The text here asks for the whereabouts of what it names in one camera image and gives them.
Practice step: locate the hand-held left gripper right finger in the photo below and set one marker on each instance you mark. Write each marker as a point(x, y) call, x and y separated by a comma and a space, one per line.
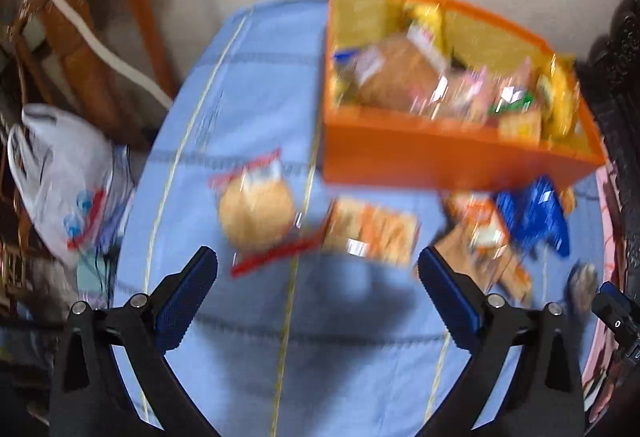
point(450, 302)

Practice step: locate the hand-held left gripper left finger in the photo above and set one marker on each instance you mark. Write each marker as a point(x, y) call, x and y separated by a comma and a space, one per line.
point(185, 297)

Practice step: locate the bun packet red trim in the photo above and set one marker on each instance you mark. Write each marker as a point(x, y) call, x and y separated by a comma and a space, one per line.
point(255, 209)

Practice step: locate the orange storage box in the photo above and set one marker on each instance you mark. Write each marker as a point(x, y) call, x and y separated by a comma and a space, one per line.
point(410, 157)

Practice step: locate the green snack packet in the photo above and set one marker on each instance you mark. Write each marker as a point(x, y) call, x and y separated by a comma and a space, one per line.
point(511, 100)

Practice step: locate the pale brown snack packet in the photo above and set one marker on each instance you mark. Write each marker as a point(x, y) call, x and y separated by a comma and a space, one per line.
point(582, 284)

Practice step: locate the orange snack packet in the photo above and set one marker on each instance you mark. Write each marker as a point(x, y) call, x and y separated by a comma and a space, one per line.
point(475, 217)

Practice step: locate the pink blanket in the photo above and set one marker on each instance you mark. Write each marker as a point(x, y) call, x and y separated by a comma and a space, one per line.
point(611, 217)

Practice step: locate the blue snack packet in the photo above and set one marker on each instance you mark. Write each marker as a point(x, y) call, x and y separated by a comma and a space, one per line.
point(535, 217)

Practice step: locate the white plastic bag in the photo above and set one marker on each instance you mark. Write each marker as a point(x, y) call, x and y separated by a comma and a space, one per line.
point(55, 167)

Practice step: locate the small orange cracker packet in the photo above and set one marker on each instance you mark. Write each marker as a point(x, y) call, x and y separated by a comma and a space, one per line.
point(520, 126)

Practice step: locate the pink snack packet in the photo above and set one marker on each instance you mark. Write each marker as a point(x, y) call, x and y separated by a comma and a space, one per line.
point(475, 89)

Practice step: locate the yellow snack packet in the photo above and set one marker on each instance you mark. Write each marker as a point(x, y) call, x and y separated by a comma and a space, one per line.
point(427, 19)
point(560, 102)

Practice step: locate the large bread packet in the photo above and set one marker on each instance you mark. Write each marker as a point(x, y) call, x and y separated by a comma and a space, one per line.
point(395, 77)

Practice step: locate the dark carved wooden furniture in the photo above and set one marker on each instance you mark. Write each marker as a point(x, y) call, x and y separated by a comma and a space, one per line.
point(620, 67)

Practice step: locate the wooden chair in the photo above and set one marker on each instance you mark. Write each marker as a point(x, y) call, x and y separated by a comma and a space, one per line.
point(75, 62)

